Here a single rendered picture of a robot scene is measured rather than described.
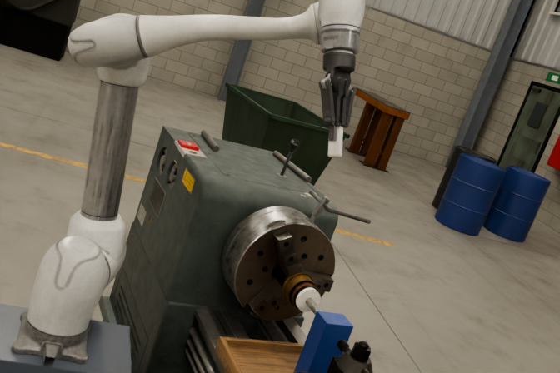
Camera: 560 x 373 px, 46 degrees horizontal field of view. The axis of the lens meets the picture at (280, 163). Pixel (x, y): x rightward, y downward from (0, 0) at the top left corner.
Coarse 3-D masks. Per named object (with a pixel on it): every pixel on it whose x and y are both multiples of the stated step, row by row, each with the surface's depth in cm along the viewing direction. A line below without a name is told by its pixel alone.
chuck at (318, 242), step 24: (264, 216) 188; (288, 216) 187; (240, 240) 185; (264, 240) 181; (312, 240) 187; (240, 264) 181; (264, 264) 184; (312, 264) 190; (240, 288) 184; (288, 312) 193
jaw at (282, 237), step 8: (280, 224) 184; (280, 232) 182; (280, 240) 178; (288, 240) 179; (280, 248) 179; (288, 248) 180; (280, 256) 182; (288, 256) 179; (296, 256) 180; (280, 264) 184; (288, 264) 180; (296, 264) 180; (288, 272) 178; (296, 272) 179
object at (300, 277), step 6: (294, 276) 178; (300, 276) 178; (306, 276) 179; (288, 282) 178; (294, 282) 176; (300, 282) 176; (306, 282) 177; (312, 282) 178; (282, 288) 179; (288, 288) 177; (294, 288) 176; (300, 288) 174; (282, 294) 180; (288, 294) 176; (294, 294) 174; (288, 300) 177; (294, 300) 174
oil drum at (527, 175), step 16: (512, 176) 848; (528, 176) 835; (512, 192) 845; (528, 192) 838; (544, 192) 846; (496, 208) 862; (512, 208) 846; (528, 208) 843; (496, 224) 858; (512, 224) 848; (528, 224) 853; (512, 240) 853
